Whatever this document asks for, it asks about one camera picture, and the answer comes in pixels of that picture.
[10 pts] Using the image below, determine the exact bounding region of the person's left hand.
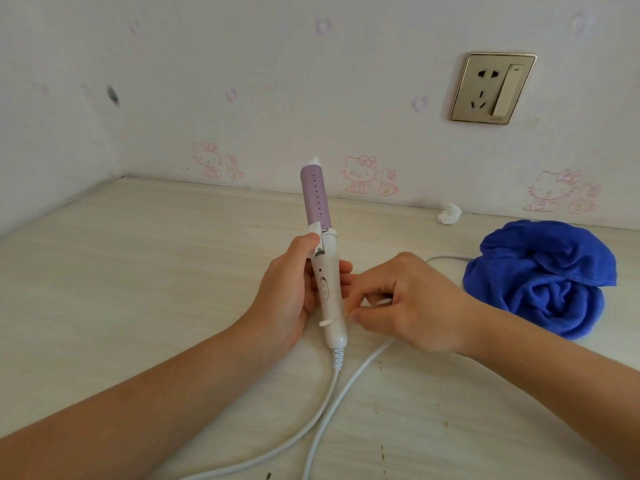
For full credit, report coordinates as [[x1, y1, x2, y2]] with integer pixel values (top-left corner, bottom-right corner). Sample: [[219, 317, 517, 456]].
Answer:
[[242, 233, 357, 353]]

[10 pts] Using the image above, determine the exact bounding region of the person's right hand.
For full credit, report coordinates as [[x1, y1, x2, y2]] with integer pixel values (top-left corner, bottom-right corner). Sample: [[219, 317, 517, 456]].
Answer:
[[344, 252, 477, 357]]

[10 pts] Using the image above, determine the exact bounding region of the purple and white curling iron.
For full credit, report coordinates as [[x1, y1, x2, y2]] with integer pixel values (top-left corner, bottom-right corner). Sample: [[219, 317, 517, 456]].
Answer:
[[299, 156, 349, 370]]

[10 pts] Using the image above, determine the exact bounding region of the person's left forearm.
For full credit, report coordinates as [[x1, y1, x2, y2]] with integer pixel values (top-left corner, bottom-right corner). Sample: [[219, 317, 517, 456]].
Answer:
[[0, 316, 300, 480]]

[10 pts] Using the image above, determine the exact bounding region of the person's right forearm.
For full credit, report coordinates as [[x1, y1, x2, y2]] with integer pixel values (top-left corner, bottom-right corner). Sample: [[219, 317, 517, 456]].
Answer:
[[462, 298, 640, 480]]

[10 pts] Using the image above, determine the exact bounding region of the white crumpled tissue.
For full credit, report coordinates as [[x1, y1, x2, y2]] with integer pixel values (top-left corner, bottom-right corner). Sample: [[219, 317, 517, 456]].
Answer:
[[436, 203, 463, 226]]

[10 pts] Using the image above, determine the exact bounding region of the blue towel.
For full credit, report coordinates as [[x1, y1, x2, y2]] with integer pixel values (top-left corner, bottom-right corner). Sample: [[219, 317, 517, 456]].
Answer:
[[462, 220, 618, 341]]

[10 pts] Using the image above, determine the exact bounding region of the white power cable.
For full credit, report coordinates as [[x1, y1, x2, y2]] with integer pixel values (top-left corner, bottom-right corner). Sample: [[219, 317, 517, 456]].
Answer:
[[179, 255, 474, 480]]

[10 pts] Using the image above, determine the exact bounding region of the gold wall socket with switch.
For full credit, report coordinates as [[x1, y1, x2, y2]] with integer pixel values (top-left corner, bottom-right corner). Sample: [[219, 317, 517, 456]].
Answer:
[[449, 52, 538, 126]]

